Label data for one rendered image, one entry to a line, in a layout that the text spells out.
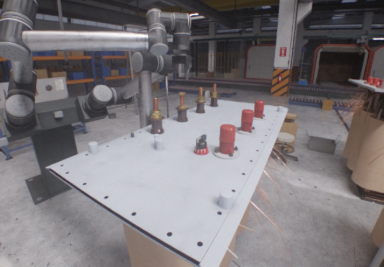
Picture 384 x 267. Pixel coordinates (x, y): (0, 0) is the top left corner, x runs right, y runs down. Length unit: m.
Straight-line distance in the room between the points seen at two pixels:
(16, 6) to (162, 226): 1.22
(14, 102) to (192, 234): 1.70
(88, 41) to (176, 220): 0.93
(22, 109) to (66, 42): 0.90
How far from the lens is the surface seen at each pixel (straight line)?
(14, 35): 1.21
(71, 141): 3.10
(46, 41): 1.17
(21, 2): 1.36
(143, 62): 1.40
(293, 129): 4.26
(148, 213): 0.59
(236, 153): 0.87
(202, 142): 0.85
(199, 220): 0.56
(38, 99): 5.77
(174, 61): 1.29
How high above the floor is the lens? 1.77
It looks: 18 degrees down
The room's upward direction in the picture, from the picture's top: straight up
